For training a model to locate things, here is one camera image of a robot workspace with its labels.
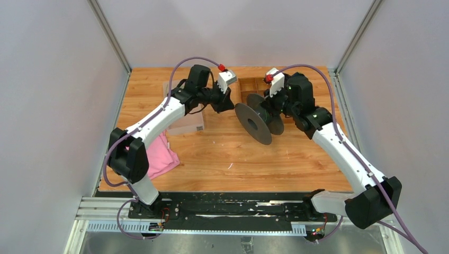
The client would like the aluminium frame post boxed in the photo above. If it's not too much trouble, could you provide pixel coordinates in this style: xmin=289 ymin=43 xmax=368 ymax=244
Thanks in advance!
xmin=328 ymin=0 xmax=383 ymax=151
xmin=87 ymin=0 xmax=132 ymax=76

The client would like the aluminium frame post right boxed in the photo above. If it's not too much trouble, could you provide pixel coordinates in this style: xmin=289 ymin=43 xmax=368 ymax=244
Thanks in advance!
xmin=328 ymin=0 xmax=383 ymax=151

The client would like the green wire bundle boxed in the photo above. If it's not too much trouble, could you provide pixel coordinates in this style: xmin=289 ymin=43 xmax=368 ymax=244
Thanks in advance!
xmin=261 ymin=103 xmax=274 ymax=123

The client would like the pink folded cloth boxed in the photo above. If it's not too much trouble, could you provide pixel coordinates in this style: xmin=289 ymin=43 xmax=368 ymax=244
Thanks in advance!
xmin=147 ymin=132 xmax=180 ymax=179

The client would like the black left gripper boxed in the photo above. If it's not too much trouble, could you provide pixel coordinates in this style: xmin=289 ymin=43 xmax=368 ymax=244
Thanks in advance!
xmin=198 ymin=80 xmax=235 ymax=114

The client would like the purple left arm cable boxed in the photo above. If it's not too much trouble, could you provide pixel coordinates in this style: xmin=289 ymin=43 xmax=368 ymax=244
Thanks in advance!
xmin=102 ymin=57 xmax=222 ymax=241

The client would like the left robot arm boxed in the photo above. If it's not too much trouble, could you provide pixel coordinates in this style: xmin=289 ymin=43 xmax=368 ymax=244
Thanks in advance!
xmin=105 ymin=65 xmax=237 ymax=219

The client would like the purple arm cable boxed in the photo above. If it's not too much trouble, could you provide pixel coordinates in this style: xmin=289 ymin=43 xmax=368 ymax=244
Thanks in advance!
xmin=102 ymin=57 xmax=222 ymax=241
xmin=273 ymin=64 xmax=429 ymax=254

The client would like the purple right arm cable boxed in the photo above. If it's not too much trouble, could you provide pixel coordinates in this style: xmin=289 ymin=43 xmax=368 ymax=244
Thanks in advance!
xmin=273 ymin=64 xmax=429 ymax=254

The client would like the wooden compartment tray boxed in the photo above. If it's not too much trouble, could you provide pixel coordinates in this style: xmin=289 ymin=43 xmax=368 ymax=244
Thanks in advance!
xmin=231 ymin=75 xmax=294 ymax=103

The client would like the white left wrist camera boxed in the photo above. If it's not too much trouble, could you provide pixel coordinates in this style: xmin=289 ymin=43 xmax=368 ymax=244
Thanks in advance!
xmin=218 ymin=64 xmax=237 ymax=94

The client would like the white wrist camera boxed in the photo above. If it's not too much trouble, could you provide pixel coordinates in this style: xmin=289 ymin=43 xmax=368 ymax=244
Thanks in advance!
xmin=218 ymin=64 xmax=237 ymax=94
xmin=264 ymin=68 xmax=285 ymax=97

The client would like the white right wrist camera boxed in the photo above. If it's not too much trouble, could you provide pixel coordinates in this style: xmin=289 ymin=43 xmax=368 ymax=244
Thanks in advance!
xmin=264 ymin=68 xmax=285 ymax=97

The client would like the clear plastic box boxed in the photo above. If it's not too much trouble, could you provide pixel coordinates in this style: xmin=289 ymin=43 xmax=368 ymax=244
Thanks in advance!
xmin=163 ymin=80 xmax=205 ymax=137

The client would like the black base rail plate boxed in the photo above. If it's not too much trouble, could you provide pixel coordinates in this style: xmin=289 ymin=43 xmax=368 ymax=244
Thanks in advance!
xmin=94 ymin=190 xmax=343 ymax=236

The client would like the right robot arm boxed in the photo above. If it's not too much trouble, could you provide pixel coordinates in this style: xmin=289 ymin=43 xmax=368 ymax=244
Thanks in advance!
xmin=263 ymin=68 xmax=402 ymax=229

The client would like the aluminium frame post left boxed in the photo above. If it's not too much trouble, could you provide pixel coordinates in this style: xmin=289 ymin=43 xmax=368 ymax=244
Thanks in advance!
xmin=87 ymin=0 xmax=132 ymax=76

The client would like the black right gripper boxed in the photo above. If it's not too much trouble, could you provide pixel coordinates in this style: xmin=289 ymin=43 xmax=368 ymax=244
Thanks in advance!
xmin=262 ymin=83 xmax=298 ymax=118

